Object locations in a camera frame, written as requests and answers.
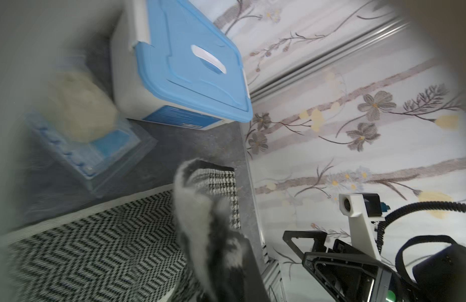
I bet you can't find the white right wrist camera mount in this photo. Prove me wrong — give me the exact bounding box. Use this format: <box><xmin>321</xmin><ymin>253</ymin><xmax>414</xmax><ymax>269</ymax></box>
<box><xmin>338</xmin><ymin>193</ymin><xmax>385</xmax><ymax>261</ymax></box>

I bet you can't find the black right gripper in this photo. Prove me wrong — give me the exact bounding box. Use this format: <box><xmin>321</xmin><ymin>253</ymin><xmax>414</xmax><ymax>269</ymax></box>
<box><xmin>283</xmin><ymin>230</ymin><xmax>395</xmax><ymax>301</ymax></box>

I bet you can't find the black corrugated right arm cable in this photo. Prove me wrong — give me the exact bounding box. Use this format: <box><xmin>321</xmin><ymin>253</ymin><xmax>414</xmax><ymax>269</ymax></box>
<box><xmin>375</xmin><ymin>201</ymin><xmax>466</xmax><ymax>244</ymax></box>

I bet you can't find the aluminium corner post right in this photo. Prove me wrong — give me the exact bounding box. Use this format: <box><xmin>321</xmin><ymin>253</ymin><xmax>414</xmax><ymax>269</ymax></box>
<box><xmin>250</xmin><ymin>17</ymin><xmax>410</xmax><ymax>103</ymax></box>

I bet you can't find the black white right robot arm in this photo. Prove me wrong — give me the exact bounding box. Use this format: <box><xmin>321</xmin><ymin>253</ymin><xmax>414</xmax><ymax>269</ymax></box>
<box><xmin>283</xmin><ymin>231</ymin><xmax>466</xmax><ymax>301</ymax></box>

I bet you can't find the white box blue lid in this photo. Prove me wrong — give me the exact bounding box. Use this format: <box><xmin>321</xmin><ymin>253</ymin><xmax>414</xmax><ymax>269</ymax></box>
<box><xmin>110</xmin><ymin>1</ymin><xmax>253</xmax><ymax>130</ymax></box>

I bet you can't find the clear bag with gloves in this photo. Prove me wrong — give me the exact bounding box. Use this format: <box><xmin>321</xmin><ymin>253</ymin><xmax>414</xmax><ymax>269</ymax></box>
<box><xmin>28</xmin><ymin>69</ymin><xmax>157</xmax><ymax>197</ymax></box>

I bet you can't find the black white knitted scarf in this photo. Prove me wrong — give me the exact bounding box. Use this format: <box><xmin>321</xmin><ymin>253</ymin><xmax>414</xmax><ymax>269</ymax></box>
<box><xmin>4</xmin><ymin>159</ymin><xmax>269</xmax><ymax>301</ymax></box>

